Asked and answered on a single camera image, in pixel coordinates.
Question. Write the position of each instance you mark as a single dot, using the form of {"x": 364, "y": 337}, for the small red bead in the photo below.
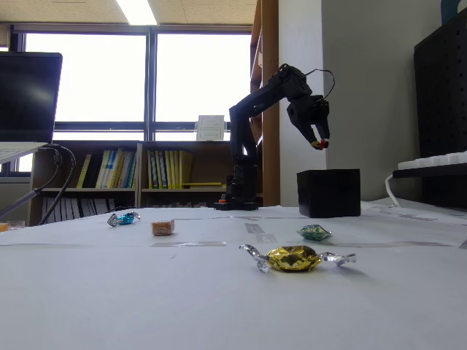
{"x": 321, "y": 144}

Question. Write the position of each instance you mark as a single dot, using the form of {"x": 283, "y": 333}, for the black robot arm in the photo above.
{"x": 241, "y": 146}

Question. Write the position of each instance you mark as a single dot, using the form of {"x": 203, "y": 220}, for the black box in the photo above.
{"x": 328, "y": 193}

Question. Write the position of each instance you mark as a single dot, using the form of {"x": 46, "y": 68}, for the tall wooden bookshelf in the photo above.
{"x": 270, "y": 54}

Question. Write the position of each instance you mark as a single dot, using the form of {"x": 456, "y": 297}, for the white paper notice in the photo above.
{"x": 210, "y": 127}

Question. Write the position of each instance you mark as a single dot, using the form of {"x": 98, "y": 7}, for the green foil wrapped candy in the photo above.
{"x": 313, "y": 233}

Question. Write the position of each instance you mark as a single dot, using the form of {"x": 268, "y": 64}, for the flat lying yellow book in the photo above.
{"x": 204, "y": 185}

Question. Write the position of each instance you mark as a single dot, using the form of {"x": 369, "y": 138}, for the white power strip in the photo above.
{"x": 438, "y": 160}

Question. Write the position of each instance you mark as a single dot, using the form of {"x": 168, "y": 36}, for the black pegboard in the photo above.
{"x": 441, "y": 91}

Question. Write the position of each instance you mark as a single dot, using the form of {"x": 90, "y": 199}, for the gold foil wrapped candy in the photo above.
{"x": 292, "y": 259}

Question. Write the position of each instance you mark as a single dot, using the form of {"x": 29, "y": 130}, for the orange wrapped caramel candy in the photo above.
{"x": 163, "y": 228}

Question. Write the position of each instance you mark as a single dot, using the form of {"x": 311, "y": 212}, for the teal object on pegboard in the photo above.
{"x": 449, "y": 11}

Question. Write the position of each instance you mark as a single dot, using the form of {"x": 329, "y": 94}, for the low wooden bookshelf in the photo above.
{"x": 138, "y": 193}

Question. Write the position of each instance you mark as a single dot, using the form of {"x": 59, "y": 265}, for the white paper table cover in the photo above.
{"x": 219, "y": 291}

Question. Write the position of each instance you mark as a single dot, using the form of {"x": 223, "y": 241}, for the ceiling light panel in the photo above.
{"x": 138, "y": 11}

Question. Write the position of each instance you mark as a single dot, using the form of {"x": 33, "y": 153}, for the blue foil wrapped candy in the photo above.
{"x": 126, "y": 218}

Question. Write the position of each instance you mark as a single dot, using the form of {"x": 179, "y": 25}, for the slanted yellow book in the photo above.
{"x": 84, "y": 171}

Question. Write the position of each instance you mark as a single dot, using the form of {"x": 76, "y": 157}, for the laptop with dark screen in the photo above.
{"x": 29, "y": 98}

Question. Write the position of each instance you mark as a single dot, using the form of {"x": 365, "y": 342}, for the window frame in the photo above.
{"x": 149, "y": 73}

